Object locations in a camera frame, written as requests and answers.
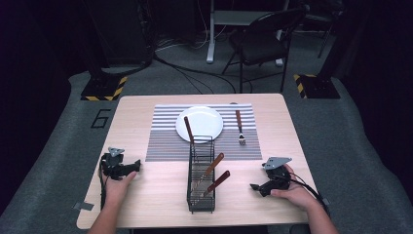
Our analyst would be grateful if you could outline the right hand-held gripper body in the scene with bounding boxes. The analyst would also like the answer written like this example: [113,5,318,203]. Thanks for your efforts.
[259,156,293,198]

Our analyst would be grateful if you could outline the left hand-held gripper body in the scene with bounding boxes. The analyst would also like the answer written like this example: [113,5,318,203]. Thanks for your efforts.
[99,146,131,181]

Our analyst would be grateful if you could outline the person's left hand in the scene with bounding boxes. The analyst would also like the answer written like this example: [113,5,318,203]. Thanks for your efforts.
[104,171,138,207]

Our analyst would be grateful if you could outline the person's right hand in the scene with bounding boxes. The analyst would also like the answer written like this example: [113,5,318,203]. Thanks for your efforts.
[270,164,321,213]

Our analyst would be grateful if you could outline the striped grey placemat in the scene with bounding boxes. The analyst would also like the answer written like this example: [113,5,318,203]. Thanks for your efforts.
[144,103,263,163]

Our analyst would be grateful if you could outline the grey tape piece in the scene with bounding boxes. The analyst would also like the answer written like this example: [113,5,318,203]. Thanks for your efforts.
[72,201,95,212]

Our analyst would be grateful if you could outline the black stand base striped edge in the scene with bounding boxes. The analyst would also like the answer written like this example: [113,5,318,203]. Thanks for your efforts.
[80,74,129,102]
[293,73,342,99]

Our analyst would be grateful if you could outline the white round plate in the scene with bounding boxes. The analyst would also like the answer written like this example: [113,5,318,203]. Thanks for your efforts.
[174,105,225,144]

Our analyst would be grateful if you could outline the black folding chair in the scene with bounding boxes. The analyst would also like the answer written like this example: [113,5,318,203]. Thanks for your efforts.
[221,5,309,95]

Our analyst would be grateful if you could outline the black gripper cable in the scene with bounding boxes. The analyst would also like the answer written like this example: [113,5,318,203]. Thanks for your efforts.
[282,171,332,218]
[97,153,109,211]

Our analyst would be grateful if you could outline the dark wooden-handled utensil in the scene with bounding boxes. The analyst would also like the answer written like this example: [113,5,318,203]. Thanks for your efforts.
[202,170,232,198]

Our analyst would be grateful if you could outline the light wooden-handled utensil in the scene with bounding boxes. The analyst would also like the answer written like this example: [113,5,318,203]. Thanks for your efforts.
[193,152,226,193]

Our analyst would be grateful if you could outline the black wire cutlery basket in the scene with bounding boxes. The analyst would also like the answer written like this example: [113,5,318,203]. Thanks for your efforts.
[186,135,216,215]

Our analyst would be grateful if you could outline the wooden-handled fork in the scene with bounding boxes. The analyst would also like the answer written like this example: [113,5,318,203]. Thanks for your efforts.
[230,101,247,146]

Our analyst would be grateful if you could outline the black floor cables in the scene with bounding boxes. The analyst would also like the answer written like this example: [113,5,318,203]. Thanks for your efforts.
[151,35,254,96]

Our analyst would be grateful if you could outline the white desk frame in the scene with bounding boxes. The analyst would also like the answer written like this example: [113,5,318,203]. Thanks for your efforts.
[206,0,290,67]

